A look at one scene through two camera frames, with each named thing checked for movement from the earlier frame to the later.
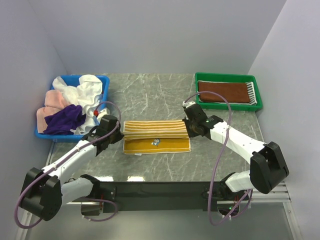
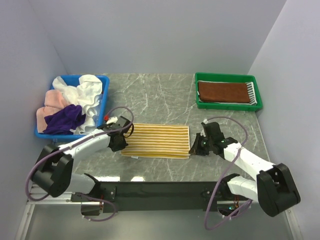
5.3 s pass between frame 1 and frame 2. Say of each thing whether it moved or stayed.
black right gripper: moved
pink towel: stayed
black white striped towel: stayed
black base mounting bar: stayed
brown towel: stayed
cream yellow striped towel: moved
